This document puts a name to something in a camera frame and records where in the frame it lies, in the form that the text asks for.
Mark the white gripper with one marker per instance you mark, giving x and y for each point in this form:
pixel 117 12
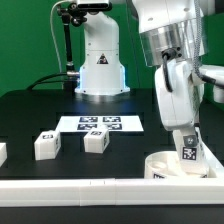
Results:
pixel 178 109

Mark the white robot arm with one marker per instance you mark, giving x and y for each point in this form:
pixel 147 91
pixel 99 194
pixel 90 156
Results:
pixel 171 34

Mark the white AprilTag base sheet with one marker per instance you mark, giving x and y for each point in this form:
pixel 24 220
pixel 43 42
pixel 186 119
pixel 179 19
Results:
pixel 71 124

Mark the white U-shaped barrier frame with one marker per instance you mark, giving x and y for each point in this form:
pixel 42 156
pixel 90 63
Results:
pixel 92 192

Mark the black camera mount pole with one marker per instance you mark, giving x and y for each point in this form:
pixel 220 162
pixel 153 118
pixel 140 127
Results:
pixel 70 14

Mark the rear camera on pole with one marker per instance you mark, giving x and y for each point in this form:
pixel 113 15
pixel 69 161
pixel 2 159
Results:
pixel 93 4

